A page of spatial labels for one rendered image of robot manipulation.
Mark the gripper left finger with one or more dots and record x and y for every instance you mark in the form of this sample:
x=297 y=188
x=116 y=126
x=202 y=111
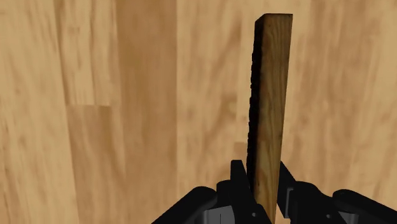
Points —
x=238 y=189

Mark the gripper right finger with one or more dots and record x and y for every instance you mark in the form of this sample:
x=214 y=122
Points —
x=307 y=198

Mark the brown wooden board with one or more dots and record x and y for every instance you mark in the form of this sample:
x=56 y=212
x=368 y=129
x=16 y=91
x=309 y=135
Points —
x=270 y=102

